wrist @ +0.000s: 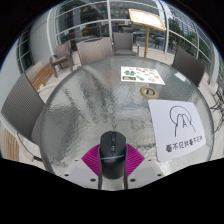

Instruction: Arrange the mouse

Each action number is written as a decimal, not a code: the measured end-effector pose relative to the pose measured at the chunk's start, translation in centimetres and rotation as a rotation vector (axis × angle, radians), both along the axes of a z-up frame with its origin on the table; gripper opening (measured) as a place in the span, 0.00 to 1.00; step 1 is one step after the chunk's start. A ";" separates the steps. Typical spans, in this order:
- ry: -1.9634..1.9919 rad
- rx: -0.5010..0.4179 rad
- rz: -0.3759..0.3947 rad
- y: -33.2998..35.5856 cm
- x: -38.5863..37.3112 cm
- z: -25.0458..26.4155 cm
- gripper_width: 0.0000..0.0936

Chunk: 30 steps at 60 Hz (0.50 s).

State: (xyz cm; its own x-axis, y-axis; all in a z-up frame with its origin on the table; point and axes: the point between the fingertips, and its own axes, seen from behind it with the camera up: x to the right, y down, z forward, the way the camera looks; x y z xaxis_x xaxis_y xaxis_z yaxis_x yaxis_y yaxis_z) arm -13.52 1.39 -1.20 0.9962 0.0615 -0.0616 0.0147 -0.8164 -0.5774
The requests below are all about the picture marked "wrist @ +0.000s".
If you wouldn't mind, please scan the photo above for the wooden slatted bench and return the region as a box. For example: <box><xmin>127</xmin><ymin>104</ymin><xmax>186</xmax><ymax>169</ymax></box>
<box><xmin>3</xmin><ymin>128</ymin><xmax>20</xmax><ymax>161</ymax></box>
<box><xmin>28</xmin><ymin>61</ymin><xmax>54</xmax><ymax>91</ymax></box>

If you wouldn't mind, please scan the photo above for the colourful printed menu card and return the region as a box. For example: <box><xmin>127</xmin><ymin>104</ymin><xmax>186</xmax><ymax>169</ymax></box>
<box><xmin>120</xmin><ymin>65</ymin><xmax>166</xmax><ymax>86</ymax></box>

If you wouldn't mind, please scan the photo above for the black computer mouse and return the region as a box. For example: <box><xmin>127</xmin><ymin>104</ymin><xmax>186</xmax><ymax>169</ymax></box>
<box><xmin>98</xmin><ymin>130</ymin><xmax>128</xmax><ymax>180</ymax></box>

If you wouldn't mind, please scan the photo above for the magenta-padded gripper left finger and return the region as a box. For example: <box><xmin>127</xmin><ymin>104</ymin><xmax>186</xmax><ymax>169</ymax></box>
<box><xmin>63</xmin><ymin>143</ymin><xmax>103</xmax><ymax>191</ymax></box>

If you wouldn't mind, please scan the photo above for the black metal outdoor chair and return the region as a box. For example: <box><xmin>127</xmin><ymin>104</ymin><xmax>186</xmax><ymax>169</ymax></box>
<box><xmin>209</xmin><ymin>76</ymin><xmax>224</xmax><ymax>114</ymax></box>

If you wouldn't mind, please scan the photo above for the gold framed sign stand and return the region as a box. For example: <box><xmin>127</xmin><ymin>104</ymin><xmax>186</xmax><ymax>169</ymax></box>
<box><xmin>128</xmin><ymin>8</ymin><xmax>167</xmax><ymax>58</ymax></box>

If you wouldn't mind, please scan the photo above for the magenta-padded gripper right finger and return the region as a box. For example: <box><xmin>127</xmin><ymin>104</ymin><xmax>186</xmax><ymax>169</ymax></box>
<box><xmin>123</xmin><ymin>143</ymin><xmax>165</xmax><ymax>191</ymax></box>

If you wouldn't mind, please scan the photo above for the brown tape ring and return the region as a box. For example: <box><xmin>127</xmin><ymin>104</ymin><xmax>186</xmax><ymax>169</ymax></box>
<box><xmin>139</xmin><ymin>86</ymin><xmax>160</xmax><ymax>100</ymax></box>

